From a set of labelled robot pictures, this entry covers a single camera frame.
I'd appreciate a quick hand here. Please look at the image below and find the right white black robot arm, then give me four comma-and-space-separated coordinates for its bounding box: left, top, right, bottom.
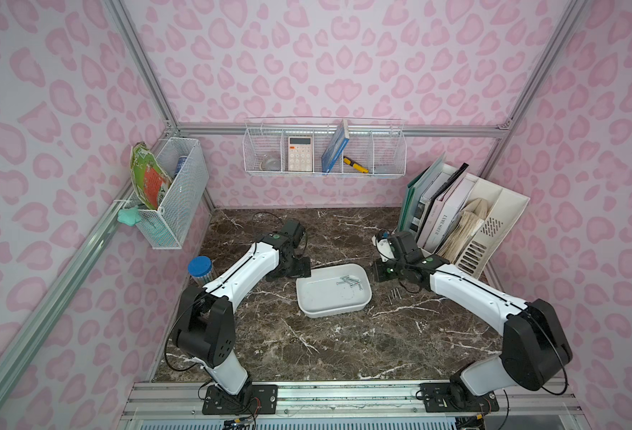
372, 230, 573, 401

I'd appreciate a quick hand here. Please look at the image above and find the white file organizer rack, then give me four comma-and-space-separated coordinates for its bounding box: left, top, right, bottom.
388, 163, 531, 281

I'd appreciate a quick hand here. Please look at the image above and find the green folder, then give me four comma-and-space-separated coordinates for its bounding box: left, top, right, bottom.
397, 154, 446, 235

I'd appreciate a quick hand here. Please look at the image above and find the blue book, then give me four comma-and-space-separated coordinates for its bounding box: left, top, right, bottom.
321, 119, 350, 174

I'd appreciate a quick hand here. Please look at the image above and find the clear tape roll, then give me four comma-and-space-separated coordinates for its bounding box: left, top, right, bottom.
260, 153, 282, 172

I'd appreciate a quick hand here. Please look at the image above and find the pink white book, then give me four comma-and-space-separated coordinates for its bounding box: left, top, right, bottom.
417, 172, 477, 254

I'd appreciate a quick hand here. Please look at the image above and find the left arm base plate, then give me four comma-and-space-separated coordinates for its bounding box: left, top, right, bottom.
197, 383, 278, 416

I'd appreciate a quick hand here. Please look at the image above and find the beige paper bundle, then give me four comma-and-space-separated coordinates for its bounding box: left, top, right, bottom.
436, 198, 490, 263

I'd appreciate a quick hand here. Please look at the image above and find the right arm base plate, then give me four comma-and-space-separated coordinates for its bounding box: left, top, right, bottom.
415, 382, 500, 415

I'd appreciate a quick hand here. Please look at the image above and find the blue lid clear jar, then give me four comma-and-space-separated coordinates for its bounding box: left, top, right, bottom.
187, 256, 217, 287

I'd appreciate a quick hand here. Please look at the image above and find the mint green wall hook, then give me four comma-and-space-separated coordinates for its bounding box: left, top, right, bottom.
117, 207, 142, 227

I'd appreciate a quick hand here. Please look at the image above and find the yellow utility knife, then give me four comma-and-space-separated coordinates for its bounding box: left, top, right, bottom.
343, 156, 370, 175

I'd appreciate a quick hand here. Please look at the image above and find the green red snack bag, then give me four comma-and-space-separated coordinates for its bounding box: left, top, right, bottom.
130, 142, 173, 210

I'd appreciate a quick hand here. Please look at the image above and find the white mesh side basket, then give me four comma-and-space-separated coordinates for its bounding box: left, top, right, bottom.
125, 137, 210, 250

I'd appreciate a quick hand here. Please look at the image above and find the white plastic storage tray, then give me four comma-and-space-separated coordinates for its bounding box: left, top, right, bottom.
296, 263, 373, 319

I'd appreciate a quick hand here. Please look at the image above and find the white wire wall basket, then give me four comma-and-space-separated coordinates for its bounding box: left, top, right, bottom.
242, 116, 407, 178

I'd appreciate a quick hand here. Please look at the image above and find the white pink calculator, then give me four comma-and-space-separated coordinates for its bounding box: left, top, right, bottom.
287, 136, 313, 172

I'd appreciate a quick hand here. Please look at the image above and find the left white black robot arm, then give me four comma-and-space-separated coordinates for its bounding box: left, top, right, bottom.
168, 219, 311, 400

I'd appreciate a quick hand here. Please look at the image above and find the pile of silver screws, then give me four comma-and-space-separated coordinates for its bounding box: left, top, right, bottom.
336, 275, 364, 290

